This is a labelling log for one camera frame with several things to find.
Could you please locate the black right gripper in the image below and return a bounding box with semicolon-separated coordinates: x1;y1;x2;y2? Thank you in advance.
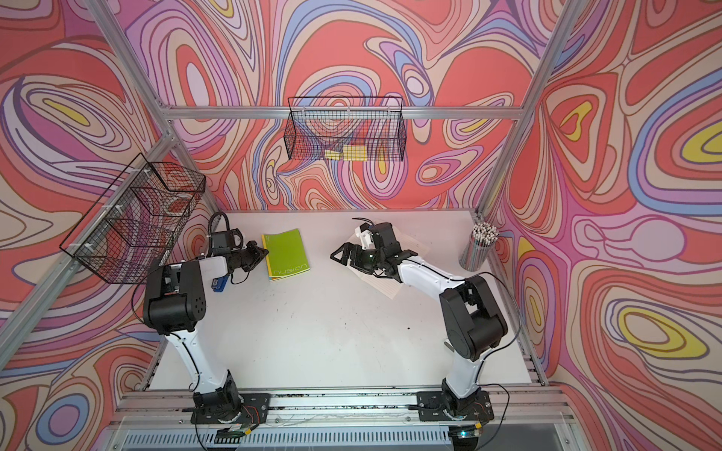
331;242;385;274

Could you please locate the white lined notebook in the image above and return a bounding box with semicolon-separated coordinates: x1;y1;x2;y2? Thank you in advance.
357;225;430;300

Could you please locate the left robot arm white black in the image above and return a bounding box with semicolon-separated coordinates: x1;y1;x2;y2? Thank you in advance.
142;229;269;427

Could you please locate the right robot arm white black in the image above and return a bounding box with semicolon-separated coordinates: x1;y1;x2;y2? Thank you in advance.
330;218;509;423

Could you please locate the blue black stapler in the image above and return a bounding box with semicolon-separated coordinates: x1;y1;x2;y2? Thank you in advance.
212;274;229;293

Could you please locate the yellow sticky notes pad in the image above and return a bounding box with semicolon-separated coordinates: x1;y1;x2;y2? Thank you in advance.
323;145;369;162

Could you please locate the clear cup of pencils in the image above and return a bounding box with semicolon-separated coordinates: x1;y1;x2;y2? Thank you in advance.
459;222;499;272

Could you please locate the black wire basket back wall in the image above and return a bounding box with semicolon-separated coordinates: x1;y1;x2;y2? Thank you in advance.
283;95;407;163

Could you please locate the black wire basket wall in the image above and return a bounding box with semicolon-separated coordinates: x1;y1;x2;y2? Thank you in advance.
59;153;206;285
283;95;407;163

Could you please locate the black wire basket left wall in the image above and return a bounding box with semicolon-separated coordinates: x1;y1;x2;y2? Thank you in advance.
59;153;206;285

